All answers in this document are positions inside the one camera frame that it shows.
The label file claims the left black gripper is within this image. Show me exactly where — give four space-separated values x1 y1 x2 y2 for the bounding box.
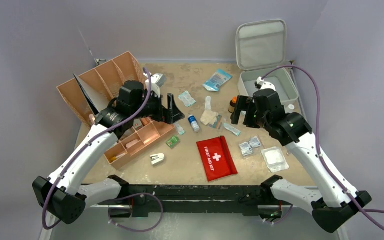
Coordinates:
131 89 184 125

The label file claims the brown bottle orange cap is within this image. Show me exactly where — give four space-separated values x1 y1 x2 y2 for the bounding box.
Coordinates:
228 96 238 114

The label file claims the plaster strip packet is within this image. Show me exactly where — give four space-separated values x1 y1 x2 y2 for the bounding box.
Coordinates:
178 90 196 108
174 122 186 135
223 122 241 136

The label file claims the red first aid pouch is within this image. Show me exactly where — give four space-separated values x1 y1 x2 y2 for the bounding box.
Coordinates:
196 136 238 182

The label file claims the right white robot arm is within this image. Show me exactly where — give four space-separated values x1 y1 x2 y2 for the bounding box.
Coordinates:
230 89 372 233

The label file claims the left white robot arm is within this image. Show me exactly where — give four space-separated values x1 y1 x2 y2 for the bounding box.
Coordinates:
32 80 185 230

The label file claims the blue white bandage roll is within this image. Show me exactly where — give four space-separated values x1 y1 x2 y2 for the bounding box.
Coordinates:
187 114 201 133

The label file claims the green small box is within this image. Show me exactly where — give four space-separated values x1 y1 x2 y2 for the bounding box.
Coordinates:
166 135 180 149

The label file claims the blue white wipes packet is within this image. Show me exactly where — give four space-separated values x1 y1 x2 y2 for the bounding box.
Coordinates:
202 68 233 92

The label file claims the beige gauze wrap packet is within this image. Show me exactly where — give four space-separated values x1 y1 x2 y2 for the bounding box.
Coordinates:
200 96 227 130

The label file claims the pink desk tray organizer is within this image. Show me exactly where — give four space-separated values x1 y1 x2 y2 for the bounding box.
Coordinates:
104 117 175 170

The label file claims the alcohol pad sachet pair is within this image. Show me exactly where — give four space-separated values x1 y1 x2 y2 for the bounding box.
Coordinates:
238 141 254 157

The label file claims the white plastic bottle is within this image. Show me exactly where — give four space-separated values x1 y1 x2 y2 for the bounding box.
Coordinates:
284 104 295 114

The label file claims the white stapler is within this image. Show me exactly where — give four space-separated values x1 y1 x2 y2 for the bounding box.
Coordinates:
150 153 165 166

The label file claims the grey open storage case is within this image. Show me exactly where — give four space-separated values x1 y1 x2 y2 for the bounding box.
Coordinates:
235 19 299 107

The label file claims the pink file organizer rack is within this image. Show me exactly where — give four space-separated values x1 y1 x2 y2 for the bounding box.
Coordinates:
57 51 146 128

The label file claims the dark folder in rack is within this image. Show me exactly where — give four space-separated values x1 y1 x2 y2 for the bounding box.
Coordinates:
73 73 99 116

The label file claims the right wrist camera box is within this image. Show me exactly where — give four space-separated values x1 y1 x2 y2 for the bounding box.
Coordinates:
254 77 276 91

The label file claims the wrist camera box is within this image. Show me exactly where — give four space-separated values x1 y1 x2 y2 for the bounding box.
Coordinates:
254 77 276 91
150 73 167 98

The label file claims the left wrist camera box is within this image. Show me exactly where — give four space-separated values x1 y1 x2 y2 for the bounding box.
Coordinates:
150 73 167 98

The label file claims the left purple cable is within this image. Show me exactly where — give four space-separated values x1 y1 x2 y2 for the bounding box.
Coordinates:
41 67 154 231

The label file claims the base loop purple cable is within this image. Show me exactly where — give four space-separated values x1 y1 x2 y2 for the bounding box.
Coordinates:
107 193 165 233

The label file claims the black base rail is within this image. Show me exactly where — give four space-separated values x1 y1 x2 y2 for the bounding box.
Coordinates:
106 175 288 221

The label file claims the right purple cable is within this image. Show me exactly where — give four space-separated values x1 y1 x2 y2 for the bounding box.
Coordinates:
260 64 384 239

